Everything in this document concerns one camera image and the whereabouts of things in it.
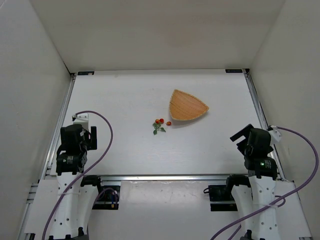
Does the fake strawberry sprig with leaves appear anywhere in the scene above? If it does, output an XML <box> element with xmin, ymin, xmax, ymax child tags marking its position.
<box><xmin>152</xmin><ymin>118</ymin><xmax>166</xmax><ymax>136</ymax></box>

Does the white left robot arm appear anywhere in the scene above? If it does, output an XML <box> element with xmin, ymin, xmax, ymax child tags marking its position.
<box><xmin>48</xmin><ymin>124</ymin><xmax>101</xmax><ymax>240</ymax></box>

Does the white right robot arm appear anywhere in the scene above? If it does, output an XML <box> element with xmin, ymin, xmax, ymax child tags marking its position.
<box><xmin>226</xmin><ymin>124</ymin><xmax>281</xmax><ymax>240</ymax></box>

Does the woven triangular fruit basket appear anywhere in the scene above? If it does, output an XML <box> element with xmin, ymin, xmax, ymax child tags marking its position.
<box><xmin>169</xmin><ymin>89</ymin><xmax>210</xmax><ymax>121</ymax></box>

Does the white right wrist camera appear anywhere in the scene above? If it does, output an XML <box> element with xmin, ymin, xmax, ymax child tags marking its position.
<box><xmin>267</xmin><ymin>125</ymin><xmax>282</xmax><ymax>145</ymax></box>

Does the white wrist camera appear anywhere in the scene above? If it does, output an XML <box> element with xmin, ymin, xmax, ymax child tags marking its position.
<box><xmin>72</xmin><ymin>113</ymin><xmax>89</xmax><ymax>131</ymax></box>
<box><xmin>267</xmin><ymin>125</ymin><xmax>282</xmax><ymax>145</ymax></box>

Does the aluminium left table rail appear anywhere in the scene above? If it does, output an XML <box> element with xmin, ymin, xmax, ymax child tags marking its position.
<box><xmin>39</xmin><ymin>73</ymin><xmax>77</xmax><ymax>180</ymax></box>

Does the aluminium table rail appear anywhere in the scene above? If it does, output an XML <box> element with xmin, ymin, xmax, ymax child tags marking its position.
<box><xmin>242</xmin><ymin>68</ymin><xmax>286</xmax><ymax>181</ymax></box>
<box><xmin>39</xmin><ymin>73</ymin><xmax>77</xmax><ymax>180</ymax></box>
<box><xmin>100</xmin><ymin>174</ymin><xmax>229</xmax><ymax>182</ymax></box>

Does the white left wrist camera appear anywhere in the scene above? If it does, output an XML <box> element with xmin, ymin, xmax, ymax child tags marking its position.
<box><xmin>72</xmin><ymin>113</ymin><xmax>89</xmax><ymax>131</ymax></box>

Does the aluminium front table rail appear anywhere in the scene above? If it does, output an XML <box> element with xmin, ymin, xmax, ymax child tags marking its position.
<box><xmin>100</xmin><ymin>174</ymin><xmax>229</xmax><ymax>182</ymax></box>

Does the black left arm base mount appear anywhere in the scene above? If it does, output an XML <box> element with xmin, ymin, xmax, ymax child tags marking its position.
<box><xmin>92</xmin><ymin>181</ymin><xmax>121</xmax><ymax>210</ymax></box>

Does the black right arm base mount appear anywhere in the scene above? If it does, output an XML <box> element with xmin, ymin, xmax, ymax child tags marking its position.
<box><xmin>203</xmin><ymin>185</ymin><xmax>238</xmax><ymax>212</ymax></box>

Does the aluminium right table rail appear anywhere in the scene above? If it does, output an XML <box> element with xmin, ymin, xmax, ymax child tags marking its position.
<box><xmin>242</xmin><ymin>68</ymin><xmax>286</xmax><ymax>181</ymax></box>

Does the black right corner bracket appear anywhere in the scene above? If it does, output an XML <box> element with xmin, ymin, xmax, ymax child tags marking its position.
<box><xmin>225</xmin><ymin>69</ymin><xmax>243</xmax><ymax>74</ymax></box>

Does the black corner bracket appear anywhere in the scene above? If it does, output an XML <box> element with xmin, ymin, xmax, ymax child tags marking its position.
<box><xmin>225</xmin><ymin>69</ymin><xmax>243</xmax><ymax>74</ymax></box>
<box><xmin>77</xmin><ymin>71</ymin><xmax>95</xmax><ymax>76</ymax></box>

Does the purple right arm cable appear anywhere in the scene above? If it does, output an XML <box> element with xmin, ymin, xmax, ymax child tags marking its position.
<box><xmin>209</xmin><ymin>126</ymin><xmax>320</xmax><ymax>240</ymax></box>

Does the black left corner bracket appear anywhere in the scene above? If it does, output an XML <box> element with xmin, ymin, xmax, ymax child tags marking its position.
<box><xmin>77</xmin><ymin>71</ymin><xmax>95</xmax><ymax>76</ymax></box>

